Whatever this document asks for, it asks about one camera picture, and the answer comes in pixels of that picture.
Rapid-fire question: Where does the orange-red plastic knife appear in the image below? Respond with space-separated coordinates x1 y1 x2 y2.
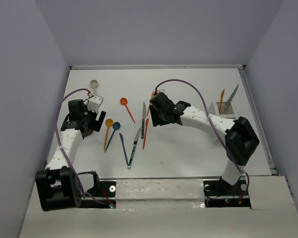
142 118 149 150

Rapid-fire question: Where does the yellow-orange plastic knife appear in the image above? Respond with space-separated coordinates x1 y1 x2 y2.
146 91 155 117

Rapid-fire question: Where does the orange knife in holder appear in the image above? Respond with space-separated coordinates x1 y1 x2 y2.
219 89 225 113

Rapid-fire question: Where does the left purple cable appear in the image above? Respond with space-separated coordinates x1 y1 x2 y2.
55 88 112 207

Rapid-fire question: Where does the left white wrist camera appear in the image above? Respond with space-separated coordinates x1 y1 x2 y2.
86 95 104 113

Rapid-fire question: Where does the yellow-orange plastic spoon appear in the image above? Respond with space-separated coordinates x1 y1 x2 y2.
103 119 113 150

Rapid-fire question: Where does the white two-compartment utensil holder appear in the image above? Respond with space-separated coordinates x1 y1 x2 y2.
208 101 238 119

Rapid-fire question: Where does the orange-red plastic spoon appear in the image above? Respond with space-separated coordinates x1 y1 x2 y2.
120 97 136 123

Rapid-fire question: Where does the teal plastic knife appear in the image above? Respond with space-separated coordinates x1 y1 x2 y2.
119 133 129 167

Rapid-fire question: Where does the beige plastic spoon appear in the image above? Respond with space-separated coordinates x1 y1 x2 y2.
90 80 98 96

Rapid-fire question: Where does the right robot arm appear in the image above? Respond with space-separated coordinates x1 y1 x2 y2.
149 92 259 194

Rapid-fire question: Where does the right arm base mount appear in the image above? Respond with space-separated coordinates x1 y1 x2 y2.
203 179 251 208

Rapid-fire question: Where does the dark brown wooden spoon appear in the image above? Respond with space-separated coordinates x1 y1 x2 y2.
85 128 93 136

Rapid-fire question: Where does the black-handle metal knife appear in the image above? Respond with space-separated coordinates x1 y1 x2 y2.
141 102 147 139

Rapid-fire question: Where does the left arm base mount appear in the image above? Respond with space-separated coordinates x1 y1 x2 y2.
80 180 117 209

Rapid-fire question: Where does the patterned-handle metal knife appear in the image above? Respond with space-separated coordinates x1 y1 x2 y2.
127 127 142 170

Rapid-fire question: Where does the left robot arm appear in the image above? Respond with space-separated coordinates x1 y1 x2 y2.
35 96 106 211

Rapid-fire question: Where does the blue plastic spoon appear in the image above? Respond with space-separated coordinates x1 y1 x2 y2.
105 121 121 152

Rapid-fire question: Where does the pink-handle metal knife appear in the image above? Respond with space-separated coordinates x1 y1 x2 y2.
222 84 239 114

